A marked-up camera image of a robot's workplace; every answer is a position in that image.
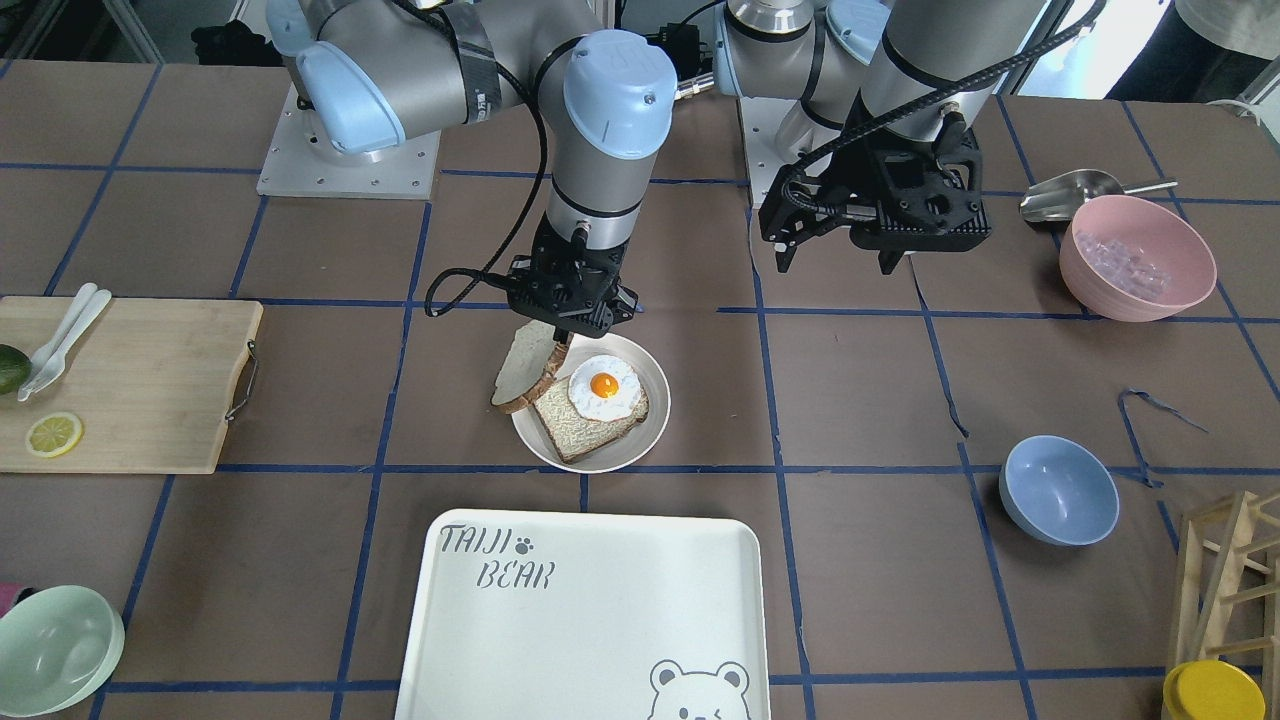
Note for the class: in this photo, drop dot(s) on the green avocado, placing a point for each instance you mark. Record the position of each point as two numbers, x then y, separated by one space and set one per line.
15 369

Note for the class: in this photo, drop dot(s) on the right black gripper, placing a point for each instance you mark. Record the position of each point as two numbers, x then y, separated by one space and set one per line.
545 262

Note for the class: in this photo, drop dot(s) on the metal scoop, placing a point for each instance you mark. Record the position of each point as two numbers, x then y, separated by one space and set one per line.
1057 199

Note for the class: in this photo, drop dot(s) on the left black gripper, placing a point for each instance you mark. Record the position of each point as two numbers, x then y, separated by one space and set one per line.
866 176

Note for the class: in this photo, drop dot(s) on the wooden dish rack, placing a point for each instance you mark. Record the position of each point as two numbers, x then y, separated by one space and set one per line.
1227 558

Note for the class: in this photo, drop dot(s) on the yellow cup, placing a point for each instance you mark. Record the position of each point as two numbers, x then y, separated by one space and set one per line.
1211 689

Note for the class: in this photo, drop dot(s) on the green bowl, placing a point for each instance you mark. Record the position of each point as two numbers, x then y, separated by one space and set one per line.
57 648

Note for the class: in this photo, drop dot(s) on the bread slice under egg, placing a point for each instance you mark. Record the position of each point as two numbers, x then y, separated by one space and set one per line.
572 435

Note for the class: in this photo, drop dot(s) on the wooden cutting board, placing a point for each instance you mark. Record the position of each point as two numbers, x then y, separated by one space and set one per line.
153 381

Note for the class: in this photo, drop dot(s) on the pink bowl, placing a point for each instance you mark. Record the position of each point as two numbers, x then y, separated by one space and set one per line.
1132 260

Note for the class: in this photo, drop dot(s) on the fried egg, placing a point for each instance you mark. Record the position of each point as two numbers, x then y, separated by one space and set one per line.
604 388

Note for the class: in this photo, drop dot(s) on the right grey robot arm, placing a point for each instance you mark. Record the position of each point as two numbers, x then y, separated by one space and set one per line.
380 73

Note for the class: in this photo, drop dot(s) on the white bear tray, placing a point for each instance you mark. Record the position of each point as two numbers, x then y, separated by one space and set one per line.
577 615

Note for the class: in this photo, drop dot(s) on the blue bowl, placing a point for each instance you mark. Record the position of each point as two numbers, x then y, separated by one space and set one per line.
1058 492

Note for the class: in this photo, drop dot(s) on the white plastic spoon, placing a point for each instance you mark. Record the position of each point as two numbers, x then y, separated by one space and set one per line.
58 361

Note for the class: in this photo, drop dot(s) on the plain bread slice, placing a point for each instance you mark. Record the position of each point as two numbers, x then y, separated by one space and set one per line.
530 368

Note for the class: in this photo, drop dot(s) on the pink cloth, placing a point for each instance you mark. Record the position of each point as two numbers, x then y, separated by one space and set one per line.
13 593

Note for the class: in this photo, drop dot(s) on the lemon slice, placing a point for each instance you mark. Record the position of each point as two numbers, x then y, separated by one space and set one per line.
54 435

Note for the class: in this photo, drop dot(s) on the cream round plate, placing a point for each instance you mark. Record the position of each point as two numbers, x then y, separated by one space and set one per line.
626 450

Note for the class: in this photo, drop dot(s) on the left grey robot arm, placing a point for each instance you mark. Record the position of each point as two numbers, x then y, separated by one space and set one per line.
849 68

